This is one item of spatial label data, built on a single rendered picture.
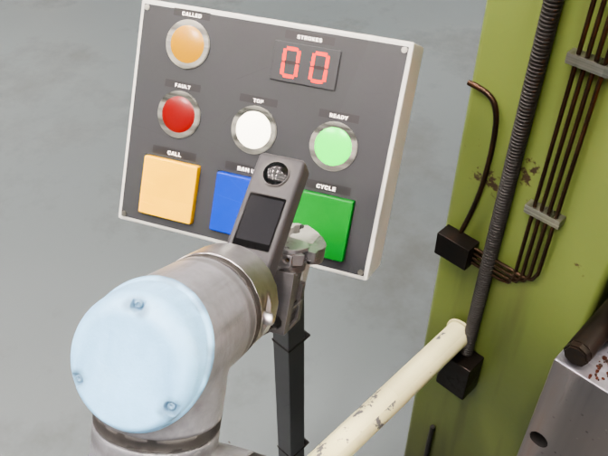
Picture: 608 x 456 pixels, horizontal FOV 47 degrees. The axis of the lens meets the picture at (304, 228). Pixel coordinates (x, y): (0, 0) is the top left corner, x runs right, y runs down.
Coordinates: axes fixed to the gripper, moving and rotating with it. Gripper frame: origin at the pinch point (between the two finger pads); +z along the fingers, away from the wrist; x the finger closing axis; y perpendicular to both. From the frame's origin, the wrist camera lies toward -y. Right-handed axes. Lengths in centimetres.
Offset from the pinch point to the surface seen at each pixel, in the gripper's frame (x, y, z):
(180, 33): -20.9, -18.3, 6.2
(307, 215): -1.4, -0.1, 5.9
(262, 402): -26, 70, 88
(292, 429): -8, 52, 49
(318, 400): -13, 67, 93
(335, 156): 0.6, -7.7, 6.2
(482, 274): 19.9, 9.4, 35.7
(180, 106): -19.7, -9.8, 6.2
